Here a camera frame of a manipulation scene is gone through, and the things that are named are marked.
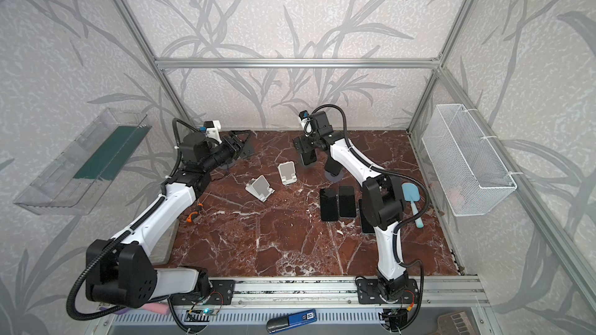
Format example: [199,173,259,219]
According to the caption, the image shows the white-edged phone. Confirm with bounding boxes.
[358,199,375,235]

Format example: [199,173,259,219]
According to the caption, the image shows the light blue silicone spatula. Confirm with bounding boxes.
[402,182,421,216]

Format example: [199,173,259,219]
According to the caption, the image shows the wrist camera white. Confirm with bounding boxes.
[299,110,313,136]
[200,120,222,144]

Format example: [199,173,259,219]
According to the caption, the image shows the purple pink hand tool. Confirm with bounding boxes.
[115,302,170,316]

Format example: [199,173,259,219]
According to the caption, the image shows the white wire mesh basket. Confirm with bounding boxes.
[422,104,517,217]

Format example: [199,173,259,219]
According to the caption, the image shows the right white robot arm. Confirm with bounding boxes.
[293,104,430,334]

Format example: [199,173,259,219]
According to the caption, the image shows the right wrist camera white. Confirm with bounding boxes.
[299,110,313,136]

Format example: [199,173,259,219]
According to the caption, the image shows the green circuit board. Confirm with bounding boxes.
[187,308,220,316]

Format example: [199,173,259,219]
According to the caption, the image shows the orange clip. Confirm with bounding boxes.
[186,203,203,223]

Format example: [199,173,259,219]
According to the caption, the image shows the tall black phone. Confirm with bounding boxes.
[324,156,343,177]

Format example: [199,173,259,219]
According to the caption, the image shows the blue and black marker tool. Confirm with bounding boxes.
[266,309,318,334]

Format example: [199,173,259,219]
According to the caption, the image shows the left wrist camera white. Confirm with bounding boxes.
[200,120,222,144]

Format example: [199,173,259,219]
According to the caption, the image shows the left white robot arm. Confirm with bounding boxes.
[66,118,252,321]

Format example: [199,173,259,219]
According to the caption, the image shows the white small phone stand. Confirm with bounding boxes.
[278,161,297,185]

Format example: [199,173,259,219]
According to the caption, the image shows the grey round stand of tall phone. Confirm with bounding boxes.
[324,170,345,184]

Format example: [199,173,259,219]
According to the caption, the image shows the clear plastic wall bin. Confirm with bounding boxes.
[14,109,151,216]

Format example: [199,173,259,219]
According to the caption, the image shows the white folding phone stand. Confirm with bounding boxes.
[245,175,275,203]

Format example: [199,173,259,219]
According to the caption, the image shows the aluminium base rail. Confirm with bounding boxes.
[174,276,490,310]

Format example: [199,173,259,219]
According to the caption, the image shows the brown grid tray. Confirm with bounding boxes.
[435,311,477,335]

